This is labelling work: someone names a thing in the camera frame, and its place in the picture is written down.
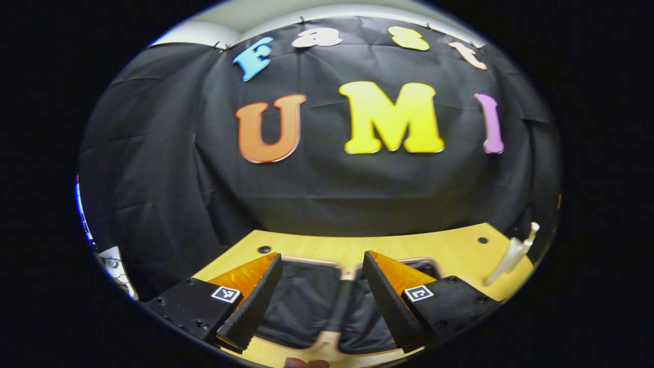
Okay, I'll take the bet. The white device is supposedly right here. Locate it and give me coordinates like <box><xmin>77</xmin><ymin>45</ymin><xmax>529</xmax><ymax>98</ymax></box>
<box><xmin>97</xmin><ymin>246</ymin><xmax>139</xmax><ymax>301</ymax></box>

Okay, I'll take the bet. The black backdrop cloth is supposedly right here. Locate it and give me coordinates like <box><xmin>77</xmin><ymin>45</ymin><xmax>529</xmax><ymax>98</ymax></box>
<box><xmin>77</xmin><ymin>15</ymin><xmax>563</xmax><ymax>302</ymax></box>

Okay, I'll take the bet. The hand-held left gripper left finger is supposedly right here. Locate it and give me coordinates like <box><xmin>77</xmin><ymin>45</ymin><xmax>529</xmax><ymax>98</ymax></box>
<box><xmin>143</xmin><ymin>252</ymin><xmax>284</xmax><ymax>354</ymax></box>

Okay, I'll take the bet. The computer screen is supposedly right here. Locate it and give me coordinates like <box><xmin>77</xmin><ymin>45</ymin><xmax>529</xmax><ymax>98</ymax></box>
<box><xmin>76</xmin><ymin>174</ymin><xmax>97</xmax><ymax>247</ymax></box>

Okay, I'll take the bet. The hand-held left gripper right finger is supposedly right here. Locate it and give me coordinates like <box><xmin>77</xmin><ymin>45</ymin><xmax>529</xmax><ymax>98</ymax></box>
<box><xmin>362</xmin><ymin>250</ymin><xmax>502</xmax><ymax>354</ymax></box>

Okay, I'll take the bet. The white pump bottle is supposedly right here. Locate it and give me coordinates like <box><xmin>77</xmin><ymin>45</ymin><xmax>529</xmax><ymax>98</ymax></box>
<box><xmin>483</xmin><ymin>222</ymin><xmax>541</xmax><ymax>288</ymax></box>

